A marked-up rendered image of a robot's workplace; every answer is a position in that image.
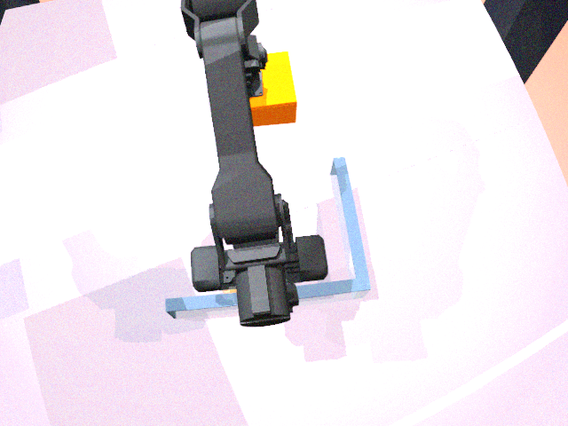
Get clear blue l-shaped low wall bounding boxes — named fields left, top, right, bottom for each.
left=165, top=157, right=371, bottom=319

